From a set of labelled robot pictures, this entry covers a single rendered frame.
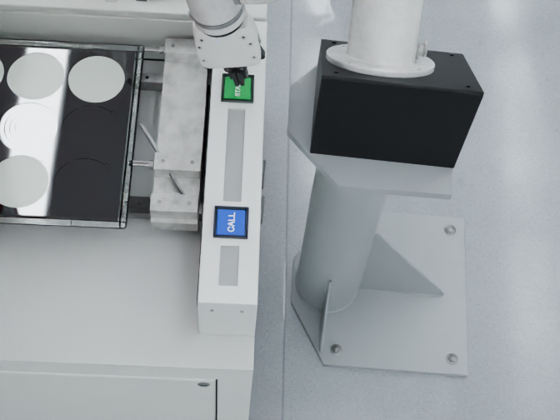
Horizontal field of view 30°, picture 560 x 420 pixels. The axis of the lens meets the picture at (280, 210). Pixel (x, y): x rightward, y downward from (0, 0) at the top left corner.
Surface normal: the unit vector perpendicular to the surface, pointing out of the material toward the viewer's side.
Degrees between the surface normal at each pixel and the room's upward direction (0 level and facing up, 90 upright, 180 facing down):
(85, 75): 0
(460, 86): 41
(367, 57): 55
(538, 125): 0
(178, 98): 0
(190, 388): 90
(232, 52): 90
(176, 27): 90
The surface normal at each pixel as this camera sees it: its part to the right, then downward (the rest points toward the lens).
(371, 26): -0.48, 0.29
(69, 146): 0.05, -0.46
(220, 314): -0.02, 0.89
